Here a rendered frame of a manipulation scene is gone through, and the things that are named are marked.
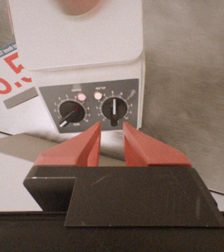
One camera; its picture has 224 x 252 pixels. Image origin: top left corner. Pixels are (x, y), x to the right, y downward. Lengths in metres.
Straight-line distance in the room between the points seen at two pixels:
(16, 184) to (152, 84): 0.24
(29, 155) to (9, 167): 0.02
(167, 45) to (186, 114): 0.11
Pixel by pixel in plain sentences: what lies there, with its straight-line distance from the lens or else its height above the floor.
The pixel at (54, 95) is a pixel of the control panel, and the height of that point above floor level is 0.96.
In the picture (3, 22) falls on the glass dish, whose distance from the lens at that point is 0.29.
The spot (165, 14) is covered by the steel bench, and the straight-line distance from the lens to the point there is 0.26.
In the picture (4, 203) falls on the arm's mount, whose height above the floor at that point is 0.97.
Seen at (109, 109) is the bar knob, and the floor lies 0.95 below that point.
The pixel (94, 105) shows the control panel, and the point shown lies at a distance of 0.16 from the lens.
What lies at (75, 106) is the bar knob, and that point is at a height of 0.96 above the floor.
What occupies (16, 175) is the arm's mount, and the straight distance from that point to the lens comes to 0.20.
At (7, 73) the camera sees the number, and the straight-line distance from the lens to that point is 0.26.
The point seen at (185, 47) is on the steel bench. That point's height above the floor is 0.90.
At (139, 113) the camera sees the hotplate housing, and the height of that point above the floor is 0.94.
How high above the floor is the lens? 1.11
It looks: 81 degrees down
